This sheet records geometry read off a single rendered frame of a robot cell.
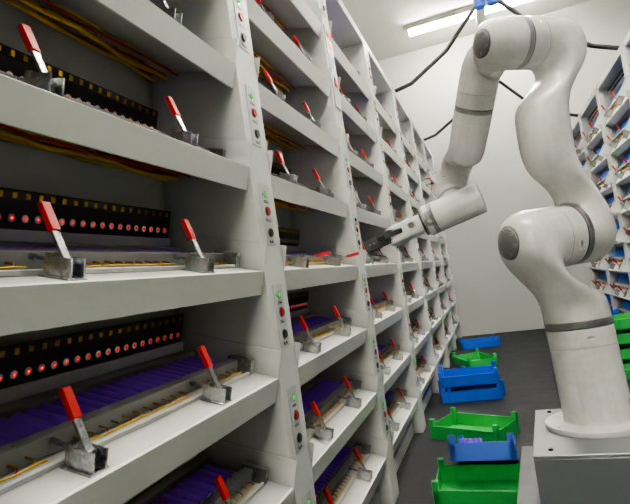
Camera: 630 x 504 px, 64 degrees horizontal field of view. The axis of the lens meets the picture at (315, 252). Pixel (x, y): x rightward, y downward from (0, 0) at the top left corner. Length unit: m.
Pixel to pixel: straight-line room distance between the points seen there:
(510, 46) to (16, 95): 0.83
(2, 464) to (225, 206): 0.59
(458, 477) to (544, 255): 1.06
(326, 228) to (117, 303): 1.11
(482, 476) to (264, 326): 1.12
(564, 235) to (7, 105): 0.89
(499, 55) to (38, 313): 0.89
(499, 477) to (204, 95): 1.46
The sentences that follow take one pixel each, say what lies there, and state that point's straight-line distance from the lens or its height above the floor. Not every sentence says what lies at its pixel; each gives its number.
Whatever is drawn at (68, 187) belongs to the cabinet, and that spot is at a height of 0.92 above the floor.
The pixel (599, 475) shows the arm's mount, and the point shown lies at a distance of 0.99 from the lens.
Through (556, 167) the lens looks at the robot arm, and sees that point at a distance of 1.09.
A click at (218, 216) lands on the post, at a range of 1.01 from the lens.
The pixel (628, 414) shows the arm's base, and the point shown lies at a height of 0.40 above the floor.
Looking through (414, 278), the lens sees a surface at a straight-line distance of 3.00.
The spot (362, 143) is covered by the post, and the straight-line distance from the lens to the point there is 2.40.
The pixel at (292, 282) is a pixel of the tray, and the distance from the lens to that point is 1.10.
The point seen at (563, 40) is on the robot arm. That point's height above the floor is 1.11.
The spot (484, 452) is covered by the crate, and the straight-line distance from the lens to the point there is 1.79.
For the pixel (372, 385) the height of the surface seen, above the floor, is 0.37.
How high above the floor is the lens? 0.72
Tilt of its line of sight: 4 degrees up
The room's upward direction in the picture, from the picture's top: 8 degrees counter-clockwise
